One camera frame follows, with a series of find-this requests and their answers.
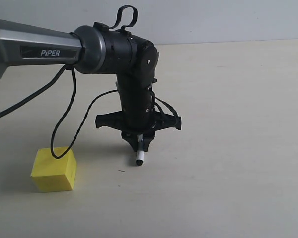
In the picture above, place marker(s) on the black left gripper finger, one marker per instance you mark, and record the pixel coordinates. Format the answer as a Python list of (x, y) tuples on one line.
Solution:
[(132, 139)]

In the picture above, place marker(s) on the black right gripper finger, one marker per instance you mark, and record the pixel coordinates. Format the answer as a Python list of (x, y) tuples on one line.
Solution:
[(146, 140)]

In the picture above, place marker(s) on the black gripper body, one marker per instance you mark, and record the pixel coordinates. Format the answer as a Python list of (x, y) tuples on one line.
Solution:
[(138, 114)]

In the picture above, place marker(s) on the black and white marker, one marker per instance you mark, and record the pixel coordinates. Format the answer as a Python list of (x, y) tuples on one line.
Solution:
[(140, 151)]

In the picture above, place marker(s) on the yellow foam cube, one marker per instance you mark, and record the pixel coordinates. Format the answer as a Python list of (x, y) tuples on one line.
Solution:
[(53, 175)]

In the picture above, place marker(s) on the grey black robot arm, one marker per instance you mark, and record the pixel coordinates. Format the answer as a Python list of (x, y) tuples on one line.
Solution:
[(97, 50)]

